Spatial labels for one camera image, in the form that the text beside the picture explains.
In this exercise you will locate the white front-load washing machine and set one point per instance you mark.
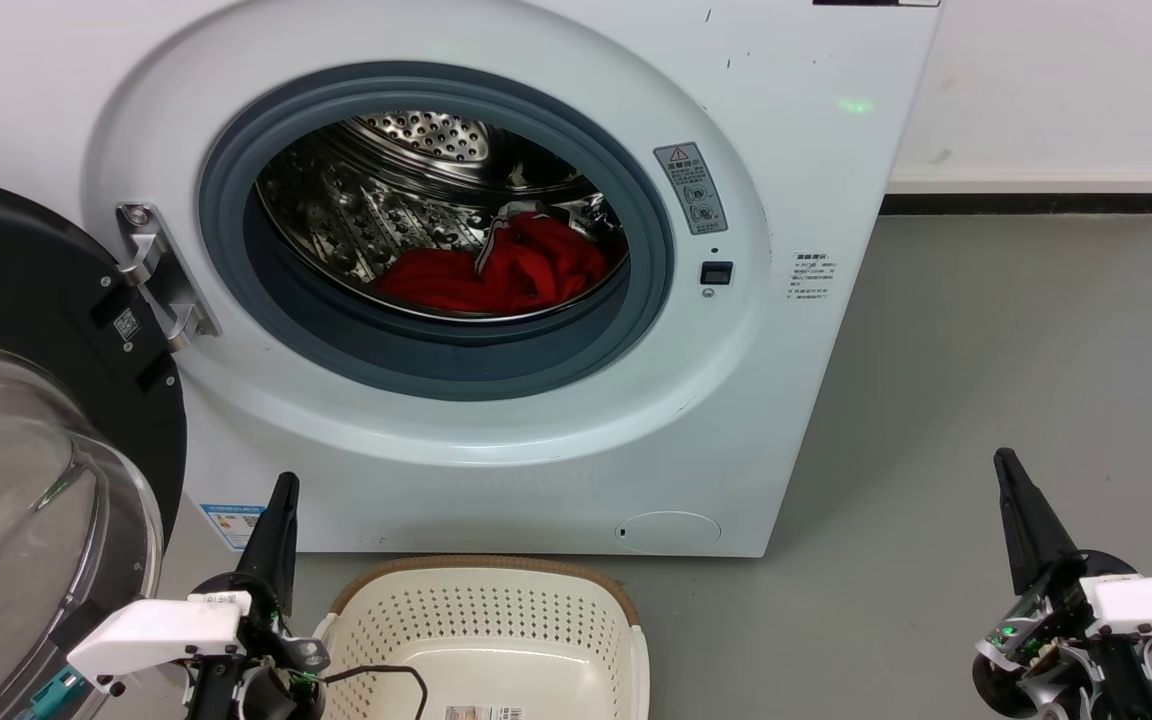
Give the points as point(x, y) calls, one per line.
point(786, 400)

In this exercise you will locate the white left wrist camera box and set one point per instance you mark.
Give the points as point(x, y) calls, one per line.
point(156, 630)

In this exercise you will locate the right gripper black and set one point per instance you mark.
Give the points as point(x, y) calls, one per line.
point(1056, 660)

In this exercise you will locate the cream perforated laundry basket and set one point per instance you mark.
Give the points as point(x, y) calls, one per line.
point(486, 620)

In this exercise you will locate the stainless steel washing machine drum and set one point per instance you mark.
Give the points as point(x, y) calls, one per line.
point(356, 200)

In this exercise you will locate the black door latch socket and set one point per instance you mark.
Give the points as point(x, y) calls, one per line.
point(717, 273)

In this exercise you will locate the grey rubber door gasket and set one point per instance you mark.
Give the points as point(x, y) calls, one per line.
point(436, 365)

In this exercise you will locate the grey warning sticker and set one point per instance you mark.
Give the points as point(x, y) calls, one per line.
point(691, 190)

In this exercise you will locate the silver door hinge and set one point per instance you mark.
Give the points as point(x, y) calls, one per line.
point(161, 275)

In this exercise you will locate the red garment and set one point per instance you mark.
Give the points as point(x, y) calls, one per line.
point(536, 265)

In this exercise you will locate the black washer door with glass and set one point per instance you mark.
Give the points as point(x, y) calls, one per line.
point(16, 280)

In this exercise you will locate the round white filter cover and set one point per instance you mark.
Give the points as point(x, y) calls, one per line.
point(669, 532)

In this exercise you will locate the black baseboard strip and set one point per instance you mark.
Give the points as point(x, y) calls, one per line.
point(1026, 204)

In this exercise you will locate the teal connector plug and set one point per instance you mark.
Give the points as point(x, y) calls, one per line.
point(61, 692)

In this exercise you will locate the white text label sticker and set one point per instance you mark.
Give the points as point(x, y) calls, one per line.
point(811, 277)

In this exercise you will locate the white wall ledge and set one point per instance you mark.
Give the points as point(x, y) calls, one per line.
point(1036, 180)

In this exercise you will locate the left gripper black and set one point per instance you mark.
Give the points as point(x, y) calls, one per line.
point(271, 690)

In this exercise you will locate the blue energy label sticker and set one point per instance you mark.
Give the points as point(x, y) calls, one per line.
point(233, 525)

